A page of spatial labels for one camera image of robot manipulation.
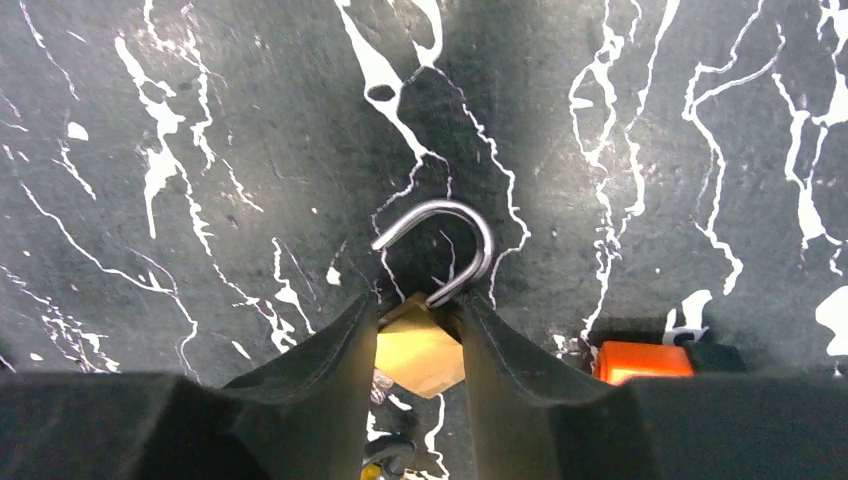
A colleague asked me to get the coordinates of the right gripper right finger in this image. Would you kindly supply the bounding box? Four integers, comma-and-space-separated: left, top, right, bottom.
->
456, 293, 847, 479

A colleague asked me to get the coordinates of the small brass padlock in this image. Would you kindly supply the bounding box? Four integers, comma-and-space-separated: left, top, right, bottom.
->
370, 199, 495, 404

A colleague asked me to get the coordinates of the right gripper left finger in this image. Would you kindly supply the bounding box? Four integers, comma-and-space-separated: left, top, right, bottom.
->
1, 293, 379, 479

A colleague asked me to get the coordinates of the yellow padlock with keys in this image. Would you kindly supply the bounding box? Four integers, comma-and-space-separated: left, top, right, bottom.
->
360, 435, 417, 480

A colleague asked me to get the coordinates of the orange padlock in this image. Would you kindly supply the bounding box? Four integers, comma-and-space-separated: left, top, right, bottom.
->
586, 311, 747, 385

